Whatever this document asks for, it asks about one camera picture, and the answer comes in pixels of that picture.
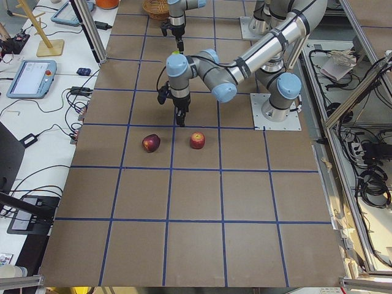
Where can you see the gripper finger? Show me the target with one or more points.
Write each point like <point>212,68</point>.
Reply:
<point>165,26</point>
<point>183,113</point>
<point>179,116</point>
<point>180,45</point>

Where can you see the small blue device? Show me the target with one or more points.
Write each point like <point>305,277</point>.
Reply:
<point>82,71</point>

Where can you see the black power strip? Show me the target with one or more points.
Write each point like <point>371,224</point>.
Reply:
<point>377,150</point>

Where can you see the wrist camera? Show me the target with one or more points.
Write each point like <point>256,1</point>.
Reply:
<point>164,93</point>

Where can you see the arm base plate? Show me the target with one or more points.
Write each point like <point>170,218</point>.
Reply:
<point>252,28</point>
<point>266,117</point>

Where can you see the black power adapter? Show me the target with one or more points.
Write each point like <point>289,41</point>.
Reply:
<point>102,25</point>

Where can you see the wicker basket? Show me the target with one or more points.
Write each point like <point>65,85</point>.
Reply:
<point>156,9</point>

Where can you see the aluminium frame post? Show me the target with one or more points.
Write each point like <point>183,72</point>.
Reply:
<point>89,28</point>

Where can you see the teach pendant tablet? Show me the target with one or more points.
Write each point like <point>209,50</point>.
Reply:
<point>66,15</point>
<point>33,79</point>

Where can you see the near teach pendant tablet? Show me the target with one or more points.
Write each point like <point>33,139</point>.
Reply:
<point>33,79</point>

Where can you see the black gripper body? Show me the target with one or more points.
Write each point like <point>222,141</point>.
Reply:
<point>180,103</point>
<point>176,30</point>

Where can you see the far teach pendant tablet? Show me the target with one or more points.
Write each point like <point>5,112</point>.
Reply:
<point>66,15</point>

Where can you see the orange bucket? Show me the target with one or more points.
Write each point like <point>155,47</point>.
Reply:
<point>107,4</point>

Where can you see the dark red apple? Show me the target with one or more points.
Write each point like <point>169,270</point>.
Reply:
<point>151,143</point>

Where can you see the crumpled paper sheet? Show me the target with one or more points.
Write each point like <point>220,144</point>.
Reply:
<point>340,63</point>

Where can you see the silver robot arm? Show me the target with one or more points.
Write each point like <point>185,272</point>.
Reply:
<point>176,22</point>
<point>294,20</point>

